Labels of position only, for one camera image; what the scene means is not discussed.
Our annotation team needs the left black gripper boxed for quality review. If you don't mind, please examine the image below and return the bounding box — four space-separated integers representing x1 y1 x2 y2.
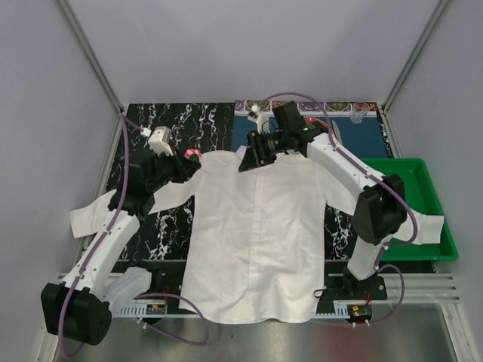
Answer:
146 146 201 192

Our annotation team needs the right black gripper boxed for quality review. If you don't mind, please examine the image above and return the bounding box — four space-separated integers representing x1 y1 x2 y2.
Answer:
238 130 288 173

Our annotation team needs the pink flower brooch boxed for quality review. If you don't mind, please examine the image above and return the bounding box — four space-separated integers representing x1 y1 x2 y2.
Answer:
184 149 202 164

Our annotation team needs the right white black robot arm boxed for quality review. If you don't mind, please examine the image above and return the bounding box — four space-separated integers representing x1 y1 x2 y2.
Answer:
238 101 408 299

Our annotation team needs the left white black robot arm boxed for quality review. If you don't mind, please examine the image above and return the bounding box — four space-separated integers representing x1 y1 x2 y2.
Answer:
41 153 201 345

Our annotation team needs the red floral plate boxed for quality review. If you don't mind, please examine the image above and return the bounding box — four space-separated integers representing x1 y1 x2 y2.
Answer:
305 117 328 131

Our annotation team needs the silver table knife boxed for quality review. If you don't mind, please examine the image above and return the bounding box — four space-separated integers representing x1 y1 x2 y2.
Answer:
332 120 343 144

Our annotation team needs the blue patterned placemat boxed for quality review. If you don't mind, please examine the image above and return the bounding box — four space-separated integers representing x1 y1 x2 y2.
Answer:
231 100 393 158

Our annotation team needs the clear drinking glass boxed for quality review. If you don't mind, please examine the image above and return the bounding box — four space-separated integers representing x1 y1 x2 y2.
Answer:
350 102 371 124

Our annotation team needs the green plastic tray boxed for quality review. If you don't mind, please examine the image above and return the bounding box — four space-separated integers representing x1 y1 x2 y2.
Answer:
364 158 459 262

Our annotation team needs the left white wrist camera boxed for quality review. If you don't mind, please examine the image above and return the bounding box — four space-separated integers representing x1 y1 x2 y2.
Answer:
148 126 174 156

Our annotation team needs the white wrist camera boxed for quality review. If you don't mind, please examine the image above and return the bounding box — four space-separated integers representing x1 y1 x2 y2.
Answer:
248 104 270 133
148 126 174 156

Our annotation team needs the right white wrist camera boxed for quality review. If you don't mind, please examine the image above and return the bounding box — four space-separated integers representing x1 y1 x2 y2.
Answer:
248 104 270 133

